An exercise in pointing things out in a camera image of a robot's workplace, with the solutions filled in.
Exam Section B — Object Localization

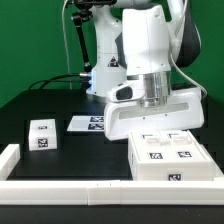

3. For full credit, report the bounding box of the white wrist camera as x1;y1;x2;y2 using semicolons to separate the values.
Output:
108;81;145;103

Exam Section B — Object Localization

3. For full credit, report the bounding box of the small white cabinet top block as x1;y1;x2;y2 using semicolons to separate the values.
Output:
28;119;57;151

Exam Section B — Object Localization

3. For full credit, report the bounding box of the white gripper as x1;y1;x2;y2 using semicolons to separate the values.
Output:
104;89;204;141

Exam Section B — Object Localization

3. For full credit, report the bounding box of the white cabinet body box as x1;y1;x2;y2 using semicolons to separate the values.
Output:
128;130;224;181

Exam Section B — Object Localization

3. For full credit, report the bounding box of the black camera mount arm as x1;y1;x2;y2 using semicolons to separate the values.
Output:
71;0;117;73

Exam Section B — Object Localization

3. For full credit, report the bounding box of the black cable bundle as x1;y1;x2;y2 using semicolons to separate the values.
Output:
27;73;92;91

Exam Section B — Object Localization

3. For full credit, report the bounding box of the white cabinet door panel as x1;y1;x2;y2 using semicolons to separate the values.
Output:
165;131;212;163
128;132;169;165

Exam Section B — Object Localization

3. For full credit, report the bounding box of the white U-shaped fence frame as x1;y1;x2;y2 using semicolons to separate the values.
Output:
0;144;224;206

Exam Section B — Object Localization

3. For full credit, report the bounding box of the white hanging cable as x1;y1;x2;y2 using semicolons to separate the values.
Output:
61;0;74;90

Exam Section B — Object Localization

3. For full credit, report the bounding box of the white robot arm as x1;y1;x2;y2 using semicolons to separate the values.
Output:
73;0;204;140

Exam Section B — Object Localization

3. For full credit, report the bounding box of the white marker base plate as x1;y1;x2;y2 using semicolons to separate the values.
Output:
67;115;104;132

